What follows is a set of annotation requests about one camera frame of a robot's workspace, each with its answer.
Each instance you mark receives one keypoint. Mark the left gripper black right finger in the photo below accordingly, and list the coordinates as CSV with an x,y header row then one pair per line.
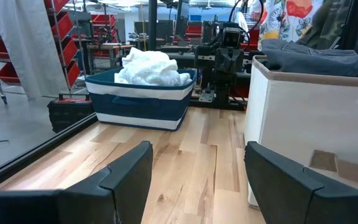
x,y
284,193

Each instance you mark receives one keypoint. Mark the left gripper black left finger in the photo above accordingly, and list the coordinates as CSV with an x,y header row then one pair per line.
x,y
120,193

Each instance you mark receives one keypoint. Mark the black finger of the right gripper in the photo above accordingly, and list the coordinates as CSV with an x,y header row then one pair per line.
x,y
233,63
224,63

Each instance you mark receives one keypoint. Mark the large white towel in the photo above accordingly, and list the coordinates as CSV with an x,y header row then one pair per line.
x,y
151,68

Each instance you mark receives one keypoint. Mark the dark grey garment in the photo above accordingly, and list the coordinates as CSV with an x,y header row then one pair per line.
x,y
315,59

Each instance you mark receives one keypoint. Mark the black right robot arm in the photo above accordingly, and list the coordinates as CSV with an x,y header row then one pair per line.
x,y
222,87

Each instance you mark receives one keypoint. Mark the floral print fabric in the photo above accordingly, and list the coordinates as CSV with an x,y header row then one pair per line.
x,y
291,21

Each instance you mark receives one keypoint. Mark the black background robot station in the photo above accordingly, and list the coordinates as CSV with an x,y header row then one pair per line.
x,y
163,31

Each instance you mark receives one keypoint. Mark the navy white striped fabric bin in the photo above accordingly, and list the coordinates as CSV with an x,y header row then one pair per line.
x,y
138,105

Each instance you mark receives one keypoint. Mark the camouflage fabric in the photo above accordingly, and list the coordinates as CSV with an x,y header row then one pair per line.
x,y
325,28

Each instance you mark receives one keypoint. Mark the red black jobsite box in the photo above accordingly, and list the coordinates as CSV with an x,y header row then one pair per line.
x,y
70,115

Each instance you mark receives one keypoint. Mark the background workbench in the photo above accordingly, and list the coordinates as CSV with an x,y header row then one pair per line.
x,y
110,46

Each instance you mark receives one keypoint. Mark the metal rack red bins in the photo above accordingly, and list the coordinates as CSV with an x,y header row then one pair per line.
x,y
68,53
102,20

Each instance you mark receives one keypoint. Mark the white hanging curtain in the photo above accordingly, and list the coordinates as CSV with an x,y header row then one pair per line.
x,y
26,46

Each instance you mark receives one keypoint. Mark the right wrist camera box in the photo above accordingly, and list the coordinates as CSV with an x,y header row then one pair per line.
x,y
232,38

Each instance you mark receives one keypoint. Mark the black vertical post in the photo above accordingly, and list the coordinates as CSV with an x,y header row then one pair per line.
x,y
152,25

